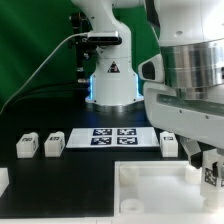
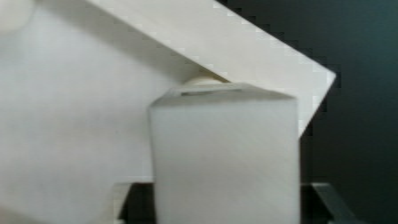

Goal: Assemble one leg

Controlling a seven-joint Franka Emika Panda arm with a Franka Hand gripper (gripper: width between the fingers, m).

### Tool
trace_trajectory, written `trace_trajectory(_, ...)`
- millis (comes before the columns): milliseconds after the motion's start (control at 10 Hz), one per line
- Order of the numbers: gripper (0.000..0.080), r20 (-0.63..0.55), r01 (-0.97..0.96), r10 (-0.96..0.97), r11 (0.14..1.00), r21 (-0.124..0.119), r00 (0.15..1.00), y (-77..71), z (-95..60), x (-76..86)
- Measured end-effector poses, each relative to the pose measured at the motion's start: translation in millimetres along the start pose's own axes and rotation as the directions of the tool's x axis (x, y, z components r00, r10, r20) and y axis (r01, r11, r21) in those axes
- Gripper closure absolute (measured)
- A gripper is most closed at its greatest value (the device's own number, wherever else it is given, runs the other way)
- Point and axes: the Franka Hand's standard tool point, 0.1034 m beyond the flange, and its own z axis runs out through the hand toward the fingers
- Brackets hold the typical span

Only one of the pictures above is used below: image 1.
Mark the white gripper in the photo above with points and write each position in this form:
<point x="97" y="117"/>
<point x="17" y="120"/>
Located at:
<point x="199" y="120"/>

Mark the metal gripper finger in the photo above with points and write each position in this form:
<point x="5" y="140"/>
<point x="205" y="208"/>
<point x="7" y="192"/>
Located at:
<point x="220" y="169"/>

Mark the white square tabletop part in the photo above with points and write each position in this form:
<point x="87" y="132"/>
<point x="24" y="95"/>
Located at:
<point x="160" y="188"/>

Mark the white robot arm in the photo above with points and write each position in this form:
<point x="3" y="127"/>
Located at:
<point x="184" y="83"/>

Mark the white marker sheet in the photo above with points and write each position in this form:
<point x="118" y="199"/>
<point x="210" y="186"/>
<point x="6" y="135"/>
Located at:
<point x="112" y="137"/>

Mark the white left obstacle block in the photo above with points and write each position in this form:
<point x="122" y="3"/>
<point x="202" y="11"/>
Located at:
<point x="4" y="180"/>

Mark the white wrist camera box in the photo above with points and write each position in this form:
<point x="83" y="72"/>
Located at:
<point x="152" y="69"/>

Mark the black mounted camera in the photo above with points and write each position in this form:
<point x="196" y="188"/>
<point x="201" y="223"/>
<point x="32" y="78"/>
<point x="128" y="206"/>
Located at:
<point x="102" y="38"/>

